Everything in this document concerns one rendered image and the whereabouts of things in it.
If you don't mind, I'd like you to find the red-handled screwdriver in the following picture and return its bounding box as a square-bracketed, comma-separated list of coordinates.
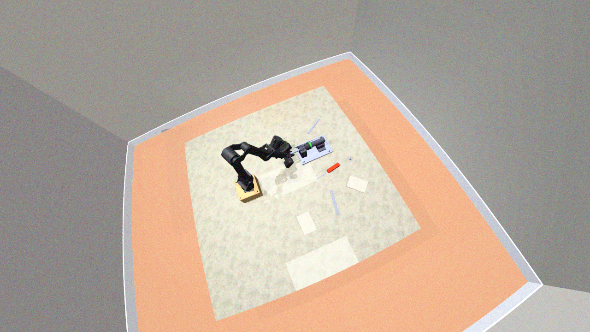
[317, 163, 340, 179]

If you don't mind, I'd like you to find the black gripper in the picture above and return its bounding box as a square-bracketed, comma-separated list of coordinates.
[275, 149, 295, 168]

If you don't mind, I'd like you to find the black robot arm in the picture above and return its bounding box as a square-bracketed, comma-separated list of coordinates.
[221, 135, 292, 193]

